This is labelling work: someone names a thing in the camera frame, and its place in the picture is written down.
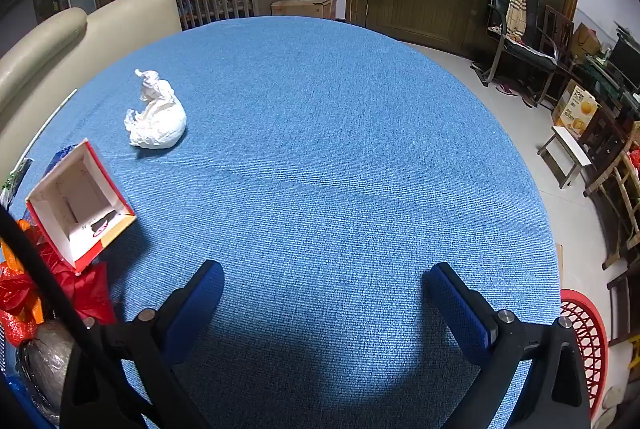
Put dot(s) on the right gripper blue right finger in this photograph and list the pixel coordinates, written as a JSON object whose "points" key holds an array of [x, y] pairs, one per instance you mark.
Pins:
{"points": [[468, 315]]}

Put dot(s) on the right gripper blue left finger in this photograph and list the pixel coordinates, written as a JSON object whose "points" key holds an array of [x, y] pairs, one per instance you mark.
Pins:
{"points": [[188, 310]]}

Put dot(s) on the red plastic bag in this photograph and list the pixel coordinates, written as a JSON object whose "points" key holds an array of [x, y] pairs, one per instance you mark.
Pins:
{"points": [[21, 302]]}

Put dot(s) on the red white medicine box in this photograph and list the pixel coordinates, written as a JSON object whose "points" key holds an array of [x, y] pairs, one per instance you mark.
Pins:
{"points": [[78, 208]]}

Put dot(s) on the white tissue ball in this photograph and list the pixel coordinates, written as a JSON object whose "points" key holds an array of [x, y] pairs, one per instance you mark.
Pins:
{"points": [[161, 124]]}

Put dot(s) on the silver foil wrapper ball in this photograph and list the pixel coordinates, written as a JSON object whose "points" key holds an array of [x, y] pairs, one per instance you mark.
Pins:
{"points": [[42, 362]]}

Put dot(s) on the red plastic trash basket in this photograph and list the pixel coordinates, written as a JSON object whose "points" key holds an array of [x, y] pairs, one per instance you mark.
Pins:
{"points": [[592, 342]]}

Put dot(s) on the small white stool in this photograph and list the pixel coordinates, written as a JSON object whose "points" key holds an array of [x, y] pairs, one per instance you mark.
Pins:
{"points": [[580, 160]]}

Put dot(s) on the wooden armchair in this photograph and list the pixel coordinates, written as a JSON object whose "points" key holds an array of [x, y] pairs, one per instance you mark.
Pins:
{"points": [[619, 186]]}

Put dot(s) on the orange printed carton box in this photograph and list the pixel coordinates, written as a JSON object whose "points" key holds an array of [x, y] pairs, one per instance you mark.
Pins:
{"points": [[575, 109]]}

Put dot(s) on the beige leather sofa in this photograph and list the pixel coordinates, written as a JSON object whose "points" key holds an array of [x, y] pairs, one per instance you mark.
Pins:
{"points": [[65, 52]]}

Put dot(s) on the black metal chair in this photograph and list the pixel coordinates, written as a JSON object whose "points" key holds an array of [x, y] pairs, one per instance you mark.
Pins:
{"points": [[536, 35]]}

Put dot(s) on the cardboard box by wall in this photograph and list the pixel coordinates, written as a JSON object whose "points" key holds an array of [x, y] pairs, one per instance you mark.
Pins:
{"points": [[325, 9]]}

